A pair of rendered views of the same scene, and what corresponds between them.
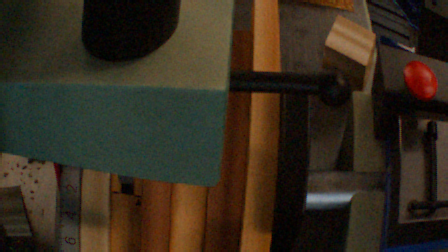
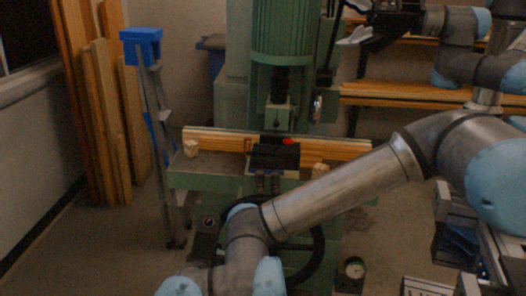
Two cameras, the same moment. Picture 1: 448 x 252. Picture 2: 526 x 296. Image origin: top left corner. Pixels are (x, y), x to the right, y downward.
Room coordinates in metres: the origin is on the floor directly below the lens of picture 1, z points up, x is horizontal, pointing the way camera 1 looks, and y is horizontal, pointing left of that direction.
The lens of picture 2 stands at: (0.33, -1.04, 1.42)
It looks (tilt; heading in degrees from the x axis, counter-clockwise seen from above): 25 degrees down; 94
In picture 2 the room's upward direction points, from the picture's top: 3 degrees clockwise
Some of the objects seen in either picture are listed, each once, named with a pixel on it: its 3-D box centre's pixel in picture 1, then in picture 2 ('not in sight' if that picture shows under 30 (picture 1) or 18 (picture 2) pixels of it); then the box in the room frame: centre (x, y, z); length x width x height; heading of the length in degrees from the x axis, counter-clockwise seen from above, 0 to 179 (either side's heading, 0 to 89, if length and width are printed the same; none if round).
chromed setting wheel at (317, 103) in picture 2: not in sight; (315, 107); (0.42, 0.18, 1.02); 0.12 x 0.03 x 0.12; 91
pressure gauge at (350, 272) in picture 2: not in sight; (354, 268); (0.56, -0.16, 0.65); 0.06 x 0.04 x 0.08; 1
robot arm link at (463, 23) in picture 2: not in sight; (461, 24); (0.73, -0.05, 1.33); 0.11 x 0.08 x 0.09; 1
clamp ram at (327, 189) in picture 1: (334, 192); (273, 155); (0.30, -0.07, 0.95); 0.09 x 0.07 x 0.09; 1
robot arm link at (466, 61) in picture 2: not in sight; (456, 66); (0.74, -0.06, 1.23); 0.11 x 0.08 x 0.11; 136
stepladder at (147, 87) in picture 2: not in sight; (160, 145); (-0.32, 0.71, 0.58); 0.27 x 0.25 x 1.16; 4
